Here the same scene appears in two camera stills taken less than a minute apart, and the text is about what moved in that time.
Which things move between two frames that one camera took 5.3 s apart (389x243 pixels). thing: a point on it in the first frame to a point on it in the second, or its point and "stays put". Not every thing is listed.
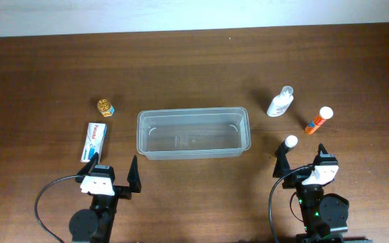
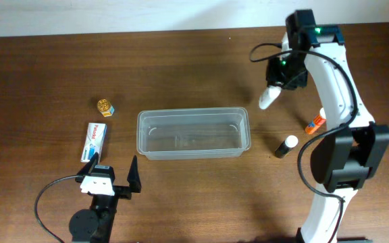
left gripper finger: (134, 177) stays put
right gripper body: (292, 180) to (279, 79)
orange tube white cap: (325, 113) stays put
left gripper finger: (90, 167) stays put
